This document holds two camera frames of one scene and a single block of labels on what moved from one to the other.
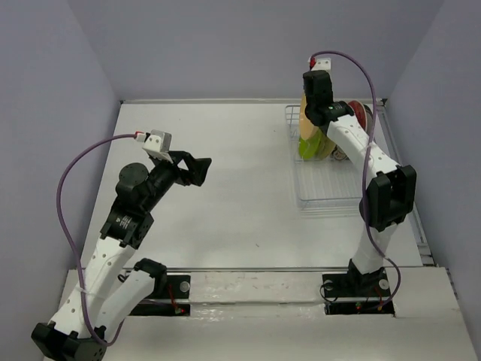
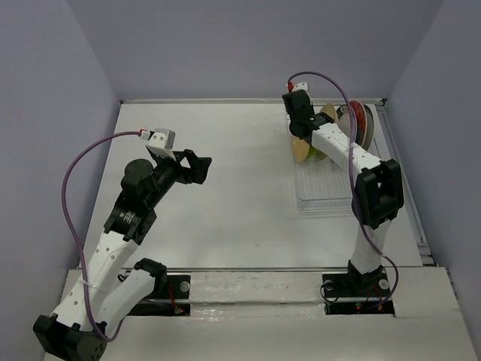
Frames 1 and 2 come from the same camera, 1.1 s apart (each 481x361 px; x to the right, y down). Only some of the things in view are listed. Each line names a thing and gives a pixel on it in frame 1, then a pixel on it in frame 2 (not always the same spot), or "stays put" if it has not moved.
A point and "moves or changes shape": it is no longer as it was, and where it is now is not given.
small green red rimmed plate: x=370 y=119 stays put
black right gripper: x=331 y=89 → x=310 y=103
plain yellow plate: x=306 y=126 moves or changes shape
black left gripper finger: x=198 y=168 stays put
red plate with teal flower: x=360 y=112 stays put
